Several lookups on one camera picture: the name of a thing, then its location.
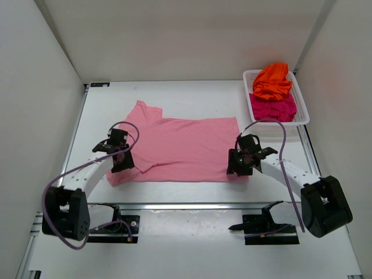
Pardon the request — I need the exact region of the light pink t-shirt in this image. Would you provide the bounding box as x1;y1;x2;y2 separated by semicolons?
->
106;101;249;186

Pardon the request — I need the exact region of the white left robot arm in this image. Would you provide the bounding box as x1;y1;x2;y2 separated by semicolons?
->
42;128;134;241

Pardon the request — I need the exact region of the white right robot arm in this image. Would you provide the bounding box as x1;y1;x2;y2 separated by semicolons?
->
227;134;353;238

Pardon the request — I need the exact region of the magenta t-shirt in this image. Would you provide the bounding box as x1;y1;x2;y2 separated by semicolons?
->
249;94;297;122

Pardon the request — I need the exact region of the dark label sticker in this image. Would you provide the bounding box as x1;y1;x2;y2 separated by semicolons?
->
90;82;110;88

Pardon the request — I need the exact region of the white perforated plastic basket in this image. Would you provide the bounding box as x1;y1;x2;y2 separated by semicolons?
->
242;70;310;127

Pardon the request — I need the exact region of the orange t-shirt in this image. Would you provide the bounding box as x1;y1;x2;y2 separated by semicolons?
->
252;62;292;101

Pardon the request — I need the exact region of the aluminium table edge rail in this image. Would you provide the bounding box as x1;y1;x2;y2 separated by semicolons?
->
84;202;280;211

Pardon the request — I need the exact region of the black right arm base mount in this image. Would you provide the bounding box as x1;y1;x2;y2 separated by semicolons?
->
228;201;299;245

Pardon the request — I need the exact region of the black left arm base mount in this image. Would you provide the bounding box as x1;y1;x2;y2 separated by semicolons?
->
87;203;140;244

